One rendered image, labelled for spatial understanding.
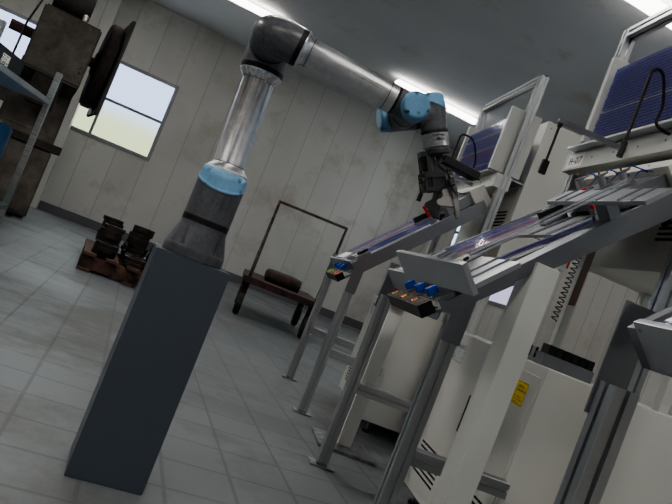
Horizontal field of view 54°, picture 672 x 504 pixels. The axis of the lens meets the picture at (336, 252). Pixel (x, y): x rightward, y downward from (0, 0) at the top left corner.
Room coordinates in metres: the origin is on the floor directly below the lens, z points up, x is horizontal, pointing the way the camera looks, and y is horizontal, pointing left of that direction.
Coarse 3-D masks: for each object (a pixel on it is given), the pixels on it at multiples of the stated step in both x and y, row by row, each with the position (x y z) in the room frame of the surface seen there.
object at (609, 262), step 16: (624, 240) 2.16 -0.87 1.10; (640, 240) 2.08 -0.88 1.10; (656, 240) 2.00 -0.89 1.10; (608, 256) 2.22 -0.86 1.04; (624, 256) 2.13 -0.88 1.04; (640, 256) 2.05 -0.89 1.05; (656, 256) 1.97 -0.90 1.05; (576, 272) 2.41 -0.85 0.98; (592, 272) 2.42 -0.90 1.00; (608, 272) 2.28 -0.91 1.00; (624, 272) 2.16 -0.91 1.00; (640, 272) 2.05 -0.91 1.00; (656, 272) 1.95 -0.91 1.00; (640, 288) 2.35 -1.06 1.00; (640, 304) 2.43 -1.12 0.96; (560, 320) 2.39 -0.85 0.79; (560, 336) 2.39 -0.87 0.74; (656, 400) 1.76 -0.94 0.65
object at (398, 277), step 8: (392, 272) 2.24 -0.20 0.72; (400, 272) 2.12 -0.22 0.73; (392, 280) 2.30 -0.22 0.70; (400, 280) 2.17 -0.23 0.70; (408, 280) 2.06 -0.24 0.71; (416, 280) 1.96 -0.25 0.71; (400, 288) 2.22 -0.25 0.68; (440, 288) 1.73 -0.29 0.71; (424, 296) 1.94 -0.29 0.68; (440, 296) 1.76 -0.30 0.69
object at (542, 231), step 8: (536, 216) 2.33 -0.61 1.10; (568, 216) 2.06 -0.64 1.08; (584, 216) 1.94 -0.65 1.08; (552, 224) 2.01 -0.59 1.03; (560, 224) 1.97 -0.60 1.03; (568, 224) 1.90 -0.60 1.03; (576, 224) 1.86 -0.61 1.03; (528, 232) 2.05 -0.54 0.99; (536, 232) 1.98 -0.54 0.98; (544, 232) 1.94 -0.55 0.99; (552, 232) 1.87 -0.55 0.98; (552, 240) 2.00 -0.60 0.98
